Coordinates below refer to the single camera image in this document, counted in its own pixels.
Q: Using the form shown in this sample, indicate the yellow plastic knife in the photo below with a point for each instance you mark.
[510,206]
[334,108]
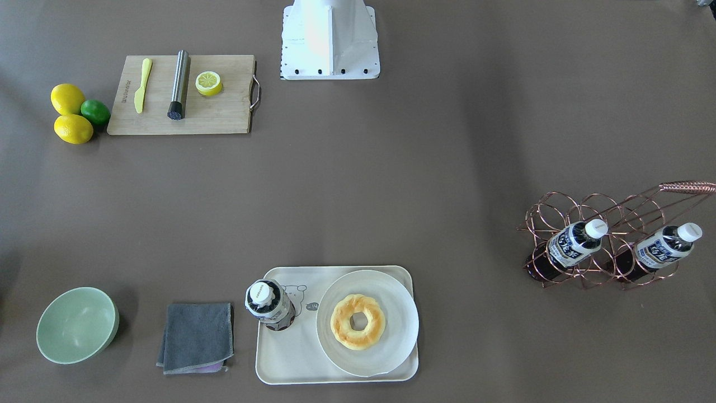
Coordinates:
[139,96]

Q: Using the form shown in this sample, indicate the copper wire bottle rack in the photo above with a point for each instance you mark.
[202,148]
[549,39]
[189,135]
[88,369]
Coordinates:
[629,221]

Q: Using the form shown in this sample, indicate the green lime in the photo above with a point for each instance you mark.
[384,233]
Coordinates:
[95,111]

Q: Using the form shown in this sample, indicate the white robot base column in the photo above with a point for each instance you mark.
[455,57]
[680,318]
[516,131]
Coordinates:
[324,40]

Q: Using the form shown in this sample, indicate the tea bottle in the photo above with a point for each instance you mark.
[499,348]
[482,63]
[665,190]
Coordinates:
[566,249]
[657,251]
[267,301]

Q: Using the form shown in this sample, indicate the green bowl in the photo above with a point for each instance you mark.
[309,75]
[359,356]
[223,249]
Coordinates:
[77,325]

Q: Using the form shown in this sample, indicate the glazed donut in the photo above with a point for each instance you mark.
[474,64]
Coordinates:
[358,322]

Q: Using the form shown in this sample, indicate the wooden cutting board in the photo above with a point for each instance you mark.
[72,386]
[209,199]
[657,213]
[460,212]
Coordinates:
[228,112]

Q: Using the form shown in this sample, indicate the cream serving tray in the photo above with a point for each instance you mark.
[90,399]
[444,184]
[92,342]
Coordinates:
[307,352]

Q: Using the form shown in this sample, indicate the yellow lemon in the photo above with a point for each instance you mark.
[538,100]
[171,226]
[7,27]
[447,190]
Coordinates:
[73,129]
[67,99]

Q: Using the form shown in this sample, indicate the grey folded cloth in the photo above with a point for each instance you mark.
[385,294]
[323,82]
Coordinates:
[197,338]

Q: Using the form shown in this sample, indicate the steel cylinder muddler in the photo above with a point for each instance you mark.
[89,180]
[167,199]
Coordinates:
[177,106]

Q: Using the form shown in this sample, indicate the half lemon slice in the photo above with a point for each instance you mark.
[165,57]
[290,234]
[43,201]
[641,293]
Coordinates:
[208,83]

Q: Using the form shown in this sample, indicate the white plate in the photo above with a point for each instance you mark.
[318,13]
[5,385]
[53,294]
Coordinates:
[391,307]

